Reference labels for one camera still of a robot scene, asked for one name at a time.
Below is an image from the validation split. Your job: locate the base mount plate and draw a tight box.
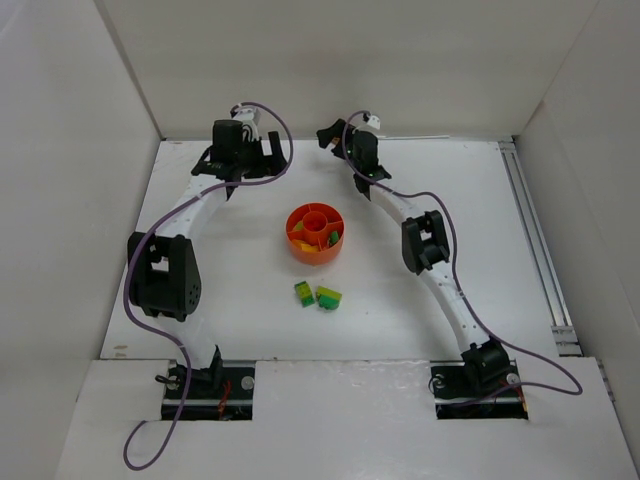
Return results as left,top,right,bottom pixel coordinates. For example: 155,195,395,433
428,362,529,420
155,362,256,421

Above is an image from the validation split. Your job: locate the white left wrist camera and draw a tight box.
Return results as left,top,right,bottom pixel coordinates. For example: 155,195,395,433
231,104,261,141

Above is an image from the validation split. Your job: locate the lime square lego brick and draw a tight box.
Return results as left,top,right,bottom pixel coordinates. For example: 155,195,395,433
298,291,315,307

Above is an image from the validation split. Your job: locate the orange round divided container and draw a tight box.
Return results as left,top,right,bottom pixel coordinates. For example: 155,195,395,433
285,202,345,266

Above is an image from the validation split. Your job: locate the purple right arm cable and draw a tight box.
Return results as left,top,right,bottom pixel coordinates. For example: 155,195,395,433
341,110,584,396

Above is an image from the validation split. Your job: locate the aluminium rail right side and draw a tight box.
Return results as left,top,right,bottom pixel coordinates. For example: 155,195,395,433
498,141,584,357

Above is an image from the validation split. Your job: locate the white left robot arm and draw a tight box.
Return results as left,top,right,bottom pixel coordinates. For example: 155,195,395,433
123,107,289,391

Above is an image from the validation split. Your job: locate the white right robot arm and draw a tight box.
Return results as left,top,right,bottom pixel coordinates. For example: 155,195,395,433
316,119,512,397

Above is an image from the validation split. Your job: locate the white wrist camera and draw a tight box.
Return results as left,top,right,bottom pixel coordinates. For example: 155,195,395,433
362,113,381,131
231,104,261,141

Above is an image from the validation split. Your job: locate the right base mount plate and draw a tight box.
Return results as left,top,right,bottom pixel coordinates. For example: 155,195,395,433
428,362,529,420

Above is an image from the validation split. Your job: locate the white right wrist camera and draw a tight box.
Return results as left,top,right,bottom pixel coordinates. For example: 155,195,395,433
362,113,381,131

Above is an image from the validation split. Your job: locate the yellow square lego brick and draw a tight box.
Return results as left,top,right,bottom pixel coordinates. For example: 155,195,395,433
292,239,320,252

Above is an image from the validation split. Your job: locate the lime sloped lego brick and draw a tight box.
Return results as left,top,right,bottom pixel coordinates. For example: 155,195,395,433
316,286,342,301

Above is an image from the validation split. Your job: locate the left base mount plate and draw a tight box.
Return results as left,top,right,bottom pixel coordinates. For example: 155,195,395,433
155,362,256,421

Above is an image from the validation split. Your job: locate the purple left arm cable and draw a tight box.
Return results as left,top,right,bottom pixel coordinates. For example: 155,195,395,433
122,102,294,471

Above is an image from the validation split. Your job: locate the dark green lego plate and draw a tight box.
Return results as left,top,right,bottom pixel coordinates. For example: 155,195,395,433
294,281,315,307

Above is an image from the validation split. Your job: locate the green curved lego brick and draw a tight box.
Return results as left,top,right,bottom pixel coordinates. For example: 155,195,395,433
317,295,340,311

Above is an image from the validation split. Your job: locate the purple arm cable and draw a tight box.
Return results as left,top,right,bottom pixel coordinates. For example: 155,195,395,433
341,110,584,396
122,102,294,471

